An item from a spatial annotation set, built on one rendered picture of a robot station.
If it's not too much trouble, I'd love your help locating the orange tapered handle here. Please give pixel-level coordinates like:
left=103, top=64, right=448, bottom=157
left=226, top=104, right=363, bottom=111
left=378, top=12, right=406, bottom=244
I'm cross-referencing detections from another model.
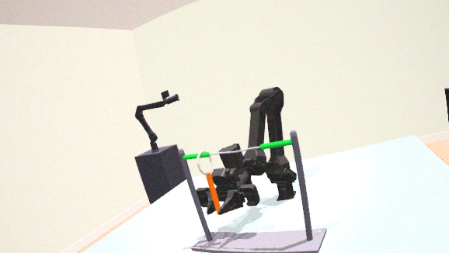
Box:
left=197, top=151, right=220, bottom=215

